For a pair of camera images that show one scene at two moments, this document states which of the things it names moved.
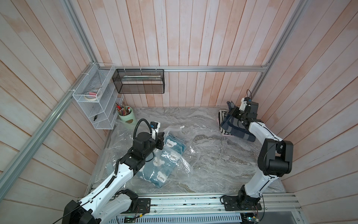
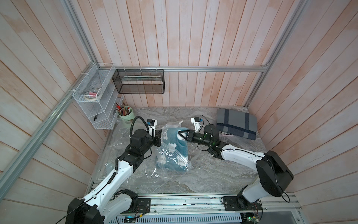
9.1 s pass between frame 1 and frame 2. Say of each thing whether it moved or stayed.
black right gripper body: moved
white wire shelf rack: stayed
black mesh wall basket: stayed
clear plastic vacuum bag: moved
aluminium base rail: stayed
